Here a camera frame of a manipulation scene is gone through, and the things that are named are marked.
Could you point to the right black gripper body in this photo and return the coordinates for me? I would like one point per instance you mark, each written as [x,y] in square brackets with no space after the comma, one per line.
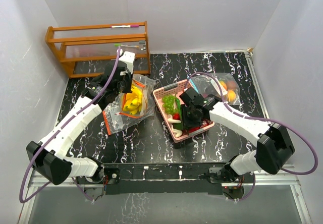
[190,119]

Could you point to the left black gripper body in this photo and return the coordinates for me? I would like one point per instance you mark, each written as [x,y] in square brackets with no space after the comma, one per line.
[125,86]

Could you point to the strawberry bunch with leaves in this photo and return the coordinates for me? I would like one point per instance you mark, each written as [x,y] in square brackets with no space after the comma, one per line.
[178,115]

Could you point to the yellow banana bunch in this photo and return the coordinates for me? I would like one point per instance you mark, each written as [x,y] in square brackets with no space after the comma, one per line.
[133,101]

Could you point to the blue zipper clear bag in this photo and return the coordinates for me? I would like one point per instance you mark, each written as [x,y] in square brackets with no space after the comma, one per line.
[214,83]

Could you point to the red zipper clear bag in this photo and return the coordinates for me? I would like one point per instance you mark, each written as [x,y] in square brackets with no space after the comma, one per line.
[146,85]
[115,121]

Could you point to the yellow orange fruit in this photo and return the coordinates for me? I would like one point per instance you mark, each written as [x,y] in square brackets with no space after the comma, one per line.
[231,96]

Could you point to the red apple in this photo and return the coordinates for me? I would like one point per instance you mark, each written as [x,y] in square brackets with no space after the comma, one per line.
[231,85]

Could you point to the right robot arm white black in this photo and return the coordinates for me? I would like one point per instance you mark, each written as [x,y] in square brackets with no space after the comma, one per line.
[272,141]

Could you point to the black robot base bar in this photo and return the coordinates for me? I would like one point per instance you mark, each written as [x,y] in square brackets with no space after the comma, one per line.
[209,178]

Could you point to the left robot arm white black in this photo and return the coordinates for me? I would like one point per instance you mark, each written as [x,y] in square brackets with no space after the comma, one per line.
[49,155]

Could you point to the green grape bunch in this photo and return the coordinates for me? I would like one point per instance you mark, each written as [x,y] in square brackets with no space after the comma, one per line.
[169,104]

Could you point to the pink plastic basket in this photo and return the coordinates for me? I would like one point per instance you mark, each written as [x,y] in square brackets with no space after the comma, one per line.
[177,89]

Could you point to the grey staples block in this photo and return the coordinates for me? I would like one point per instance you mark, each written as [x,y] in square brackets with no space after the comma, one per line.
[142,43]

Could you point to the wooden shelf rack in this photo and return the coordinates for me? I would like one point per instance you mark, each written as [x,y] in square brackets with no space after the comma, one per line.
[75,44]

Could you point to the pink white marker pen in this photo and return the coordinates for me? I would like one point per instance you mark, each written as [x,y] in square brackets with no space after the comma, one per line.
[125,26]

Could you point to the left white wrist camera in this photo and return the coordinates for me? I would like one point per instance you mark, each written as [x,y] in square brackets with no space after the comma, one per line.
[128,58]

